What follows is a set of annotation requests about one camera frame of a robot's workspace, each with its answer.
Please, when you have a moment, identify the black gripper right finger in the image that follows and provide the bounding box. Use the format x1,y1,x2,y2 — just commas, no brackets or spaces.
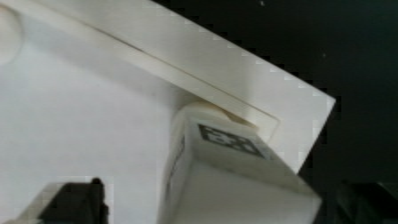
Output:
335,182,398,224

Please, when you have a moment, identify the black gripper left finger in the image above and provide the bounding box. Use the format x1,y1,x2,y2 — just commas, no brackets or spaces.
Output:
40,178,109,224

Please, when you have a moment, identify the white table leg with tag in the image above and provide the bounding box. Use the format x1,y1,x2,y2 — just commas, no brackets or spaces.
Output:
157,102,322,224

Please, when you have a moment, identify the white square tabletop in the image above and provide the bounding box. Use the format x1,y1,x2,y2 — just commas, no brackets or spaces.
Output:
0,0,282,224

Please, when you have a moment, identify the white right obstacle wall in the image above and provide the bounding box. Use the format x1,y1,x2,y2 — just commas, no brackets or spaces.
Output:
38,0,337,169

